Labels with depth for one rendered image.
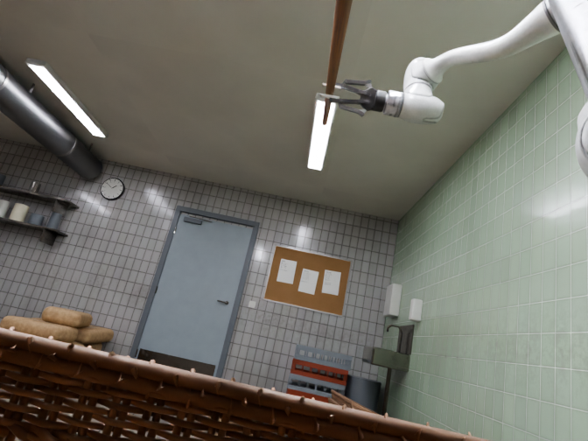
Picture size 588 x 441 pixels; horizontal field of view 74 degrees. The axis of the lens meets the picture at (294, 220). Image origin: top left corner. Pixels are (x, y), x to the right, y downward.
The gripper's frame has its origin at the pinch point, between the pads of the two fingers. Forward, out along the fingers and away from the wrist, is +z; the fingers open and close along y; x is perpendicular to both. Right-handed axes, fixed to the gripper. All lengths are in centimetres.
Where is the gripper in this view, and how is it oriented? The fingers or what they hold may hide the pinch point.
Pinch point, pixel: (330, 91)
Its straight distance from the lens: 151.5
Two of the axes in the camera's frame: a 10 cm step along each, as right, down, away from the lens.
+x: 0.6, -1.0, 9.9
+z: -9.8, -2.0, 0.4
